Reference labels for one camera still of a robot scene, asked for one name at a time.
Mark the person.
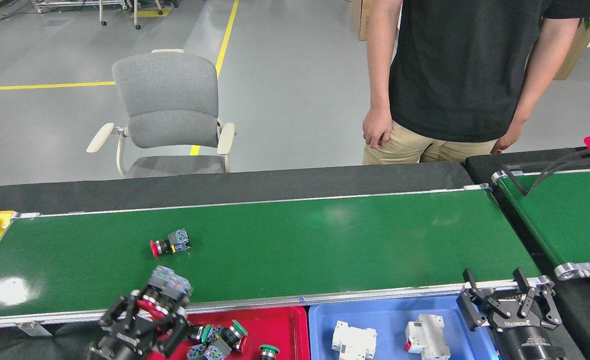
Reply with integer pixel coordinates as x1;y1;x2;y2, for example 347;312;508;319
361;0;590;166

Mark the black triangular guide frame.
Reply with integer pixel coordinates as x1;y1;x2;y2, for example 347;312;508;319
502;161;588;197

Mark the person's right hand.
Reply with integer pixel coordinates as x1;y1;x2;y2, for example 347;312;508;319
362;107;393;149

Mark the white wheeled rack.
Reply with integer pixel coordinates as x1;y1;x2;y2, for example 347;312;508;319
130;0;181;30
31;0;131;27

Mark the red plastic tray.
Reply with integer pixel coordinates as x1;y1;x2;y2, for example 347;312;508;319
147;306;310;360

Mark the blue plastic tray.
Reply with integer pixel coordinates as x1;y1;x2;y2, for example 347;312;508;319
308;294;498;360

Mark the person's left hand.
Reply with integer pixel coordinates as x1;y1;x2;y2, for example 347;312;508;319
491;125;523;153

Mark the grey office chair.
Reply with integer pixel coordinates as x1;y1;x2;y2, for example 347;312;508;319
86;49;237;179

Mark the long green conveyor belt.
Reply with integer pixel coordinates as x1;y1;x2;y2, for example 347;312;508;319
0;183;556;336

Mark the short green conveyor belt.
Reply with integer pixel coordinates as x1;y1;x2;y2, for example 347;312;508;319
491;161;590;281

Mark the potted plant tan pot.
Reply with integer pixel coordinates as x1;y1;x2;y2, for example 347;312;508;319
553;14;590;81

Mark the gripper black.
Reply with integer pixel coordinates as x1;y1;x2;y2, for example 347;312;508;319
87;295;192;360
457;268;567;360

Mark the white circuit breaker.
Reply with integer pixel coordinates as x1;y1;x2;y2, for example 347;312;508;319
404;314;451;360
331;320;378;360

